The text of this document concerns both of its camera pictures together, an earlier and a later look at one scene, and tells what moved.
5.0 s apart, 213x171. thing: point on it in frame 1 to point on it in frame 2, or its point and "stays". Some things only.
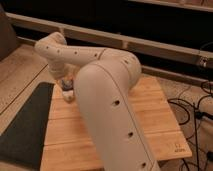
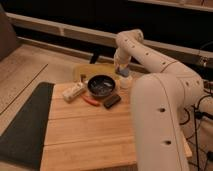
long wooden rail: [180, 53] stays
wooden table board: [67, 146] stays
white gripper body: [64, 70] to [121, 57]
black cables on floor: [196, 115] stays
